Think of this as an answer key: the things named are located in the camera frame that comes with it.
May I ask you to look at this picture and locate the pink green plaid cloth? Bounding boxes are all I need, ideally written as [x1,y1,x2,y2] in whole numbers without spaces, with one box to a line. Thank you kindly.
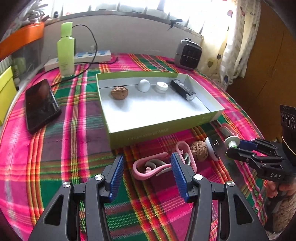
[0,53,269,241]

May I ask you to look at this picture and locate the brown walnut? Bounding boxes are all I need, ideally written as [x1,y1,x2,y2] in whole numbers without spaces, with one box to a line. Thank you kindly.
[111,86,129,100]
[190,141,208,161]

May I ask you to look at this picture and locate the black charging cable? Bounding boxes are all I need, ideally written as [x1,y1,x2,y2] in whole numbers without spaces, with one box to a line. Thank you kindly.
[51,24,119,88]

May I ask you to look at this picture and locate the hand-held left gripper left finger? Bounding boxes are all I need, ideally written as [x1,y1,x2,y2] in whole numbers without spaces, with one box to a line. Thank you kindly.
[28,154,125,241]

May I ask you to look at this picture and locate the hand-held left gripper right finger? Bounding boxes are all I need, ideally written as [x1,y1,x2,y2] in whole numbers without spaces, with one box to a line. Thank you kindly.
[170,153,270,241]

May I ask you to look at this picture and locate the white patterned cap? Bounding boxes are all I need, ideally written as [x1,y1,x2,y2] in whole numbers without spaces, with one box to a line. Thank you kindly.
[155,82,169,93]

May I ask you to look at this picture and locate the green plastic bottle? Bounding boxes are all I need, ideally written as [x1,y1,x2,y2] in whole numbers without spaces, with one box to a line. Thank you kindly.
[57,22,75,78]

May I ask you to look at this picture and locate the yellow cardboard box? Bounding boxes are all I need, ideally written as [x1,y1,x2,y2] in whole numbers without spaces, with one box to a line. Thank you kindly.
[0,66,18,127]

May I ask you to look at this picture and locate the heart print curtain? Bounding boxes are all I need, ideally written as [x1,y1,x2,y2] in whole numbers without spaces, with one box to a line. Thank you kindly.
[203,0,262,91]

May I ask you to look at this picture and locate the glass tank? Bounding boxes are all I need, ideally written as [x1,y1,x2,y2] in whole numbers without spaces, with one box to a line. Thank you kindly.
[11,42,44,81]

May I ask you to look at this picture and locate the person's right hand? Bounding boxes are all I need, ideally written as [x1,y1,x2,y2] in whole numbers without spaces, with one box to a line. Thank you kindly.
[266,179,295,197]

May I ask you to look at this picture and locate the black bicycle light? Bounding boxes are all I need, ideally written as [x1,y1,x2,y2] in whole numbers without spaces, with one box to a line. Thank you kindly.
[170,79,196,102]

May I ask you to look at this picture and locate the wooden wardrobe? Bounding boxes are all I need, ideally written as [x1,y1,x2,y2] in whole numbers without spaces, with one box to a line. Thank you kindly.
[228,0,296,139]

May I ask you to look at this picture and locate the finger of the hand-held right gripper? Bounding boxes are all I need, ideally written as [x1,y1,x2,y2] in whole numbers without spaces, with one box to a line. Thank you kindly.
[238,139,284,160]
[226,148,284,169]

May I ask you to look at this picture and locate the black window handle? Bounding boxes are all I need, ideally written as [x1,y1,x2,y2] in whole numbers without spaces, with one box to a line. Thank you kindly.
[168,19,184,30]

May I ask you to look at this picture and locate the green white cardboard box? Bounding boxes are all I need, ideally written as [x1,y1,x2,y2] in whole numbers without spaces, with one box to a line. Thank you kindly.
[95,71,225,149]

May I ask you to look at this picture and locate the black smartphone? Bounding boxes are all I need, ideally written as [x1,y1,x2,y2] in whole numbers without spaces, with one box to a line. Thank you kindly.
[25,79,62,134]

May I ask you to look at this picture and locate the black white oval device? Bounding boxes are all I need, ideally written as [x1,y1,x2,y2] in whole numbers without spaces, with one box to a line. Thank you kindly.
[205,136,221,161]

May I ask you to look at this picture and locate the orange box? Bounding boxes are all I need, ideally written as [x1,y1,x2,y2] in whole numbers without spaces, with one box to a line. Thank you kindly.
[0,22,45,59]

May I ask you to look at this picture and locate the pink green clip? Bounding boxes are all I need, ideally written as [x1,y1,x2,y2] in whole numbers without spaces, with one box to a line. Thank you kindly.
[219,124,238,139]
[176,141,197,173]
[132,152,173,181]

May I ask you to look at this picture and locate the grey space heater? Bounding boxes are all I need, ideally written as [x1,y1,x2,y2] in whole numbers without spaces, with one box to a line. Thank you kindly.
[174,39,203,71]

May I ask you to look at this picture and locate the white blue power strip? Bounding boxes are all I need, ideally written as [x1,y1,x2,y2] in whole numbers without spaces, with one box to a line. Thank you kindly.
[44,50,112,72]

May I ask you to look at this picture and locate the white round knob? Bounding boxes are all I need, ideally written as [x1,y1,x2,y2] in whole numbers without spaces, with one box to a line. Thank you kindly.
[138,79,151,93]

